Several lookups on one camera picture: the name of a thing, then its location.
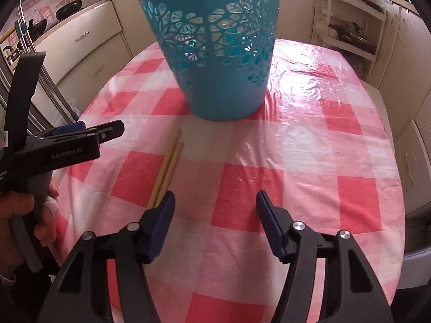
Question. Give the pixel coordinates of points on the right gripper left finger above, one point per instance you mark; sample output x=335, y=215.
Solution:
x=80, y=292

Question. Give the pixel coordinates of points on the bamboo chopstick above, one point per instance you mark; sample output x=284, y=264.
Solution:
x=174, y=138
x=170, y=181

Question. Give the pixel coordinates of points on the teal perforated plastic basket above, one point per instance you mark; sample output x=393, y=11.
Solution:
x=219, y=51

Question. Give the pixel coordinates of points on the black frying pan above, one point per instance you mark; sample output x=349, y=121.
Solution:
x=68, y=10

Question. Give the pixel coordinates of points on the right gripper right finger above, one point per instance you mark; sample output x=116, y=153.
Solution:
x=352, y=292

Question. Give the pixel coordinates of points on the person left hand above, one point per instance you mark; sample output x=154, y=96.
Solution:
x=14, y=205

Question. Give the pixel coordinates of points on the red white checkered tablecloth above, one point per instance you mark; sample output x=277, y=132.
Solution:
x=317, y=146

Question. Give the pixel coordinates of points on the white shelf rack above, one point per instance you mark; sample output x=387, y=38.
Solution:
x=354, y=27

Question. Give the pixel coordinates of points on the cream drawer cabinet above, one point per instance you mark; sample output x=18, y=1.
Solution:
x=83, y=52

